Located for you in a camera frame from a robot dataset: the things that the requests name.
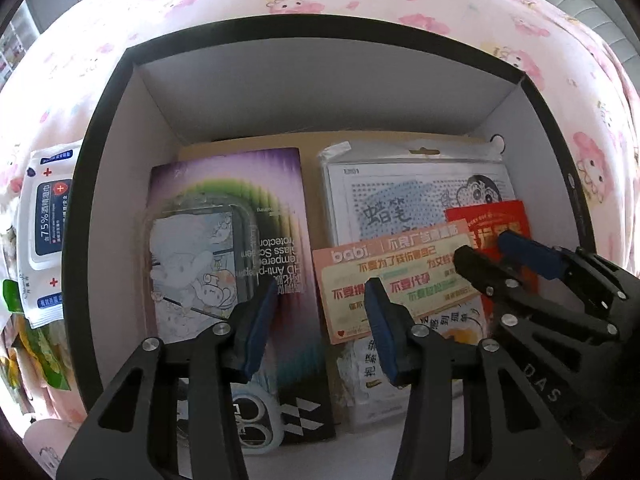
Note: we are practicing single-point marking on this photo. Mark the person's pink clothed leg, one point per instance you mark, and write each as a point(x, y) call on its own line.
point(45, 450)

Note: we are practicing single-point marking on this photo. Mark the red packet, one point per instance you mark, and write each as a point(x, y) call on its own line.
point(480, 220)

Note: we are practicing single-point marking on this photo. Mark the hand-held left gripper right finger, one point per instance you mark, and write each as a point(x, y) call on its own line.
point(381, 337)

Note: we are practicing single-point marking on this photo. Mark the black storage box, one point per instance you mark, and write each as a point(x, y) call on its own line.
point(325, 90)

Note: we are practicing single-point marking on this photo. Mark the white display shelf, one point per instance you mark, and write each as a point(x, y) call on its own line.
point(12, 50)

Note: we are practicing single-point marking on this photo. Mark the pink yellow printed card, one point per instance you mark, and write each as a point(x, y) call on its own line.
point(350, 270)

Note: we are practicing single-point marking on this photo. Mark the clear cartoon phone case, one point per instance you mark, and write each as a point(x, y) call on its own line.
point(190, 270)

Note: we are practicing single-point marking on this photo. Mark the grey ribbed panel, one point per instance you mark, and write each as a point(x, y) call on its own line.
point(595, 5)

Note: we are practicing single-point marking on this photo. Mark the wet wipes pack blue label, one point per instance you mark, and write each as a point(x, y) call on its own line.
point(47, 220)
point(45, 305)

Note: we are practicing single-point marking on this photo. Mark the cartoon bead board packet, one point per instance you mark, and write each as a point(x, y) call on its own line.
point(400, 195)

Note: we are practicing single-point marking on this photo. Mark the gradient screen protector box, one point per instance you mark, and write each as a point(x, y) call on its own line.
point(297, 270)

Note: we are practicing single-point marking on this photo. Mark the green snack packet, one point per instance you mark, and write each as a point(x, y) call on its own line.
point(45, 350)

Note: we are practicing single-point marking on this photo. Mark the white printed packet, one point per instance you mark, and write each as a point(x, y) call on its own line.
point(450, 332)

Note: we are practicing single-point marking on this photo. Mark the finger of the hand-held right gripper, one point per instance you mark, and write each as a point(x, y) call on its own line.
point(480, 270)
point(530, 252)

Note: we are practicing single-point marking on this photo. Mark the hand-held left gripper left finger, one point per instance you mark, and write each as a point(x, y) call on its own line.
point(260, 332)

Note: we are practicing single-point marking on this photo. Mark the yellow snack packet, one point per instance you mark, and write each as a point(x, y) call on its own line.
point(11, 365)

